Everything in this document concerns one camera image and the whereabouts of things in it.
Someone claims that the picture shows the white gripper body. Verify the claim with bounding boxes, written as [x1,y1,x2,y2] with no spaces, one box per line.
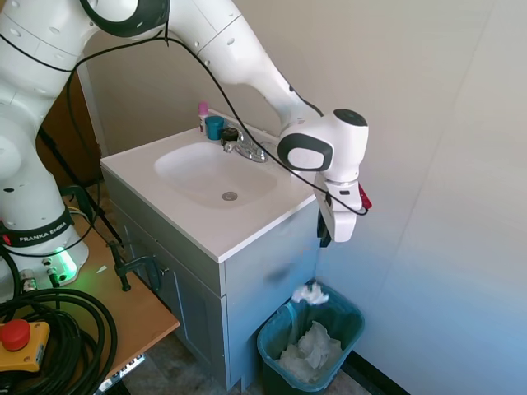
[315,172,365,244]

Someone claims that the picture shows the white tissue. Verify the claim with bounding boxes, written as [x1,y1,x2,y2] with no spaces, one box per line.
[291,280,331,308]

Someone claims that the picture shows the teal lined trash bin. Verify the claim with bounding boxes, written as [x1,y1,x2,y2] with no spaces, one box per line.
[256,284,366,395]

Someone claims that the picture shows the white sink countertop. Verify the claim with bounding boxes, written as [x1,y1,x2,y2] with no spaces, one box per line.
[100,108,327,264]

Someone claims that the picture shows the grey vanity cabinet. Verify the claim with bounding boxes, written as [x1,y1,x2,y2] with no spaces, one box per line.
[100,170,331,393]

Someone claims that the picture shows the chrome faucet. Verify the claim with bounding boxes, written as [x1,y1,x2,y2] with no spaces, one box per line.
[222,130,276,164]

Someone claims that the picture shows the pile of white tissues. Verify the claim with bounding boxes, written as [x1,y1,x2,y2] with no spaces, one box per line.
[274,320,344,382]

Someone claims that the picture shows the teal round jar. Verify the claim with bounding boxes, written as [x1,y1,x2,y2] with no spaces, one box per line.
[205,115,226,142]

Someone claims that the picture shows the deodorant stick pink cap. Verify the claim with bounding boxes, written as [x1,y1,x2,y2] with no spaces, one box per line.
[196,101,210,135]

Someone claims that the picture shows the black metal clamp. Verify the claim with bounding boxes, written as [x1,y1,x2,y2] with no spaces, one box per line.
[105,239,165,293]

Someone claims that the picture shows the wooden table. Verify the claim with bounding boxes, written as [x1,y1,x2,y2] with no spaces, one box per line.
[0,213,181,395]

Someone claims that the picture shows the brown wooden door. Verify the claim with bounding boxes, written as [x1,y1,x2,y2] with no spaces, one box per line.
[35,72,102,189]

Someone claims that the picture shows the yellow emergency stop button box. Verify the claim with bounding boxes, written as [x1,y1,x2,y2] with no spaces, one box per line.
[0,319,51,372]

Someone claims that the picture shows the black wrist camera red clip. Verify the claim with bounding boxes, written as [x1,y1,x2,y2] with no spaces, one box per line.
[357,184,374,212]

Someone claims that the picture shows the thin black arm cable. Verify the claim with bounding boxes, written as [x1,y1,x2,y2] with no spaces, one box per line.
[64,16,372,217]

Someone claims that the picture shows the thick black coiled cable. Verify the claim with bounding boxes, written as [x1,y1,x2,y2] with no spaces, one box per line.
[0,287,119,395]

